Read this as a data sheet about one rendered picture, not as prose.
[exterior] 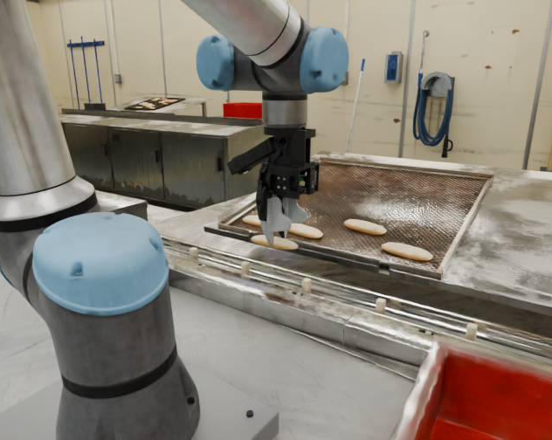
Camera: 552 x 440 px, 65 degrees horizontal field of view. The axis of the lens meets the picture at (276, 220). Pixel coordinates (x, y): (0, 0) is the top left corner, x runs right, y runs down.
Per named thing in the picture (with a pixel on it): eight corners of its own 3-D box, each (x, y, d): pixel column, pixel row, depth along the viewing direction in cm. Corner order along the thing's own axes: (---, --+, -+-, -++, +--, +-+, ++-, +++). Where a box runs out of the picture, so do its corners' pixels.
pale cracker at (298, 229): (279, 230, 97) (279, 225, 97) (290, 223, 100) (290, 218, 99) (316, 241, 91) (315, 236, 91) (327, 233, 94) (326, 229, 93)
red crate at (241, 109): (222, 116, 443) (222, 103, 439) (242, 114, 473) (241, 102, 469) (265, 119, 420) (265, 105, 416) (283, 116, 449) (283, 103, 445)
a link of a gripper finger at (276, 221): (284, 253, 75) (289, 200, 73) (256, 246, 78) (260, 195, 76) (293, 250, 77) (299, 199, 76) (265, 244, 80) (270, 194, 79)
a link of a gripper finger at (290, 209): (304, 244, 80) (301, 197, 76) (277, 237, 83) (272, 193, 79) (312, 237, 83) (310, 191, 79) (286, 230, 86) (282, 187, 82)
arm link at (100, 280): (85, 409, 38) (53, 267, 33) (35, 344, 47) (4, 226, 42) (199, 347, 46) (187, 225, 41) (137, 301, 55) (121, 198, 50)
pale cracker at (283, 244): (246, 241, 83) (246, 236, 83) (258, 236, 86) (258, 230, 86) (291, 252, 78) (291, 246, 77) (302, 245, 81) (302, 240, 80)
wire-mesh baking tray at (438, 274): (218, 229, 101) (217, 223, 101) (320, 161, 138) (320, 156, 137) (440, 280, 75) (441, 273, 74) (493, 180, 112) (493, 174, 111)
